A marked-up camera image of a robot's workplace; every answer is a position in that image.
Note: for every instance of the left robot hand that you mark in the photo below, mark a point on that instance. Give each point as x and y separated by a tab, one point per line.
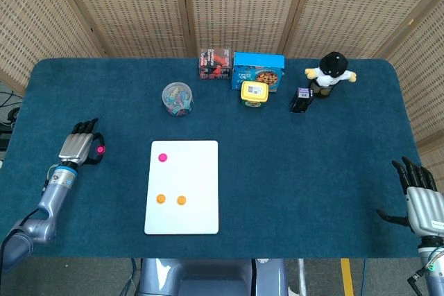
74	147

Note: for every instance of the clear jar of binder clips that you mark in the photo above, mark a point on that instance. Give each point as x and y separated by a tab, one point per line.
177	100

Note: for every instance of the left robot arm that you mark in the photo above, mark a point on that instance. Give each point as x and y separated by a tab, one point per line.
52	199

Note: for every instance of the clear box black red blocks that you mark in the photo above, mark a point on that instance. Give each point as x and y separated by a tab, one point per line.
215	63

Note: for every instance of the woven folding screen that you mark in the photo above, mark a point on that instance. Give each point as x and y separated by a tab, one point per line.
138	8

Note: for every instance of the blue cookie box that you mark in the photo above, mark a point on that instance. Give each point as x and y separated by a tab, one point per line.
258	65

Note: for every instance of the pink round magnet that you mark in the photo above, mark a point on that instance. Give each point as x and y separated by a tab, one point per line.
162	157
100	149

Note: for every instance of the green tub yellow lid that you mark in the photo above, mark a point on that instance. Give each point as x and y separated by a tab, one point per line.
254	93

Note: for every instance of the black-headed plush toy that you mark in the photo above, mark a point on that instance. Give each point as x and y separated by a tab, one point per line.
333	67

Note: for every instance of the grey-blue robot torso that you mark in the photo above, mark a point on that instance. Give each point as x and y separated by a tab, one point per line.
208	278

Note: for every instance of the white rectangular board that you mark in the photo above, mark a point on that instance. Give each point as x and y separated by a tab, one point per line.
194	171

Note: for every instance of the orange round magnet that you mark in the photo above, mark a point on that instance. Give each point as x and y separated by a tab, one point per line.
181	200
160	199

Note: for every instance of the blue table cloth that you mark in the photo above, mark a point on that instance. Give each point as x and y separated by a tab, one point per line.
295	178

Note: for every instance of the black carton box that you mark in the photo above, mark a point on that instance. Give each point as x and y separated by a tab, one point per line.
300	102

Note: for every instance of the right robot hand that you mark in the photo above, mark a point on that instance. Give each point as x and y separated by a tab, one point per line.
425	211

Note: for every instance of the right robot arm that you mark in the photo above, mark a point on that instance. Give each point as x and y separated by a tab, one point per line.
433	270

